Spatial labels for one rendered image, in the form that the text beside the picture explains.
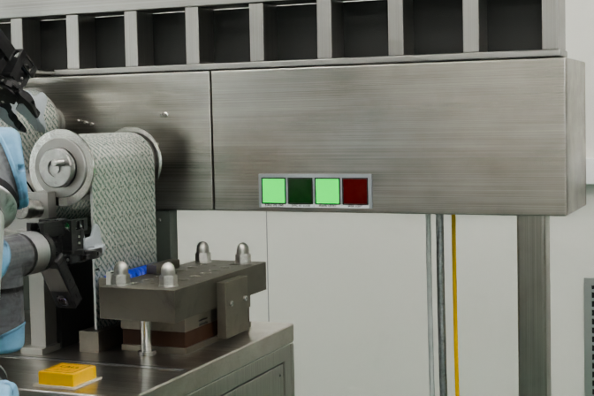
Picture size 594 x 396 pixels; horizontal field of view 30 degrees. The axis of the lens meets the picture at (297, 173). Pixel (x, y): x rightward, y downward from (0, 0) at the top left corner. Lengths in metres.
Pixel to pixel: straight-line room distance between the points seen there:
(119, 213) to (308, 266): 2.68
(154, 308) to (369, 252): 2.76
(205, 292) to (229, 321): 0.09
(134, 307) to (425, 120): 0.67
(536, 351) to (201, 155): 0.81
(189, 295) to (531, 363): 0.74
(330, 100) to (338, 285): 2.60
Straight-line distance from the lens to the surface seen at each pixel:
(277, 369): 2.32
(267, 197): 2.31
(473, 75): 2.17
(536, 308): 2.34
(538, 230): 2.32
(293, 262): 4.87
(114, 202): 2.21
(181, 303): 2.05
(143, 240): 2.31
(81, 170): 2.14
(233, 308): 2.20
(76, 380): 1.90
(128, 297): 2.07
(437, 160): 2.19
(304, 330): 4.90
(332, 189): 2.26
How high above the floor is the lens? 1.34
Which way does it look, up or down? 3 degrees down
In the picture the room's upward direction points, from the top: 1 degrees counter-clockwise
